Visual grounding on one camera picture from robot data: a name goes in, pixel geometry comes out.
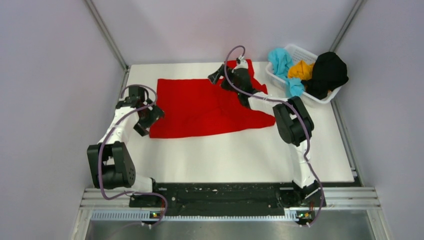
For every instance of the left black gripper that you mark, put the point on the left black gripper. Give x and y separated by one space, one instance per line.
155 114

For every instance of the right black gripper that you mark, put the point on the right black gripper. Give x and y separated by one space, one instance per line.
214 78

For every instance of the red t shirt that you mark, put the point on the red t shirt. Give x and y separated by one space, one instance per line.
194 107

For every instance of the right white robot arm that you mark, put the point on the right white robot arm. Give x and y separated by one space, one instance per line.
294 125

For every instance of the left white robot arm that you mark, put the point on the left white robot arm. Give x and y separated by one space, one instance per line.
110 162

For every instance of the teal t shirt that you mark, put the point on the teal t shirt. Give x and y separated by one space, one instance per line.
281 62

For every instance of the white plastic laundry basket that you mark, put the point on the white plastic laundry basket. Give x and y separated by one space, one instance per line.
297 53

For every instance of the orange t shirt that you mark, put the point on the orange t shirt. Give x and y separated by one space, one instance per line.
301 70

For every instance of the black t shirt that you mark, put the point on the black t shirt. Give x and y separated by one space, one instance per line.
328 73

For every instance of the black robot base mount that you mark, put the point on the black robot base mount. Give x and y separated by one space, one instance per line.
229 199

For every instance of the white cable duct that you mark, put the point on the white cable duct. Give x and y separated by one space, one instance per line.
154 216

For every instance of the aluminium frame rail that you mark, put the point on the aluminium frame rail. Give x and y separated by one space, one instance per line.
345 199

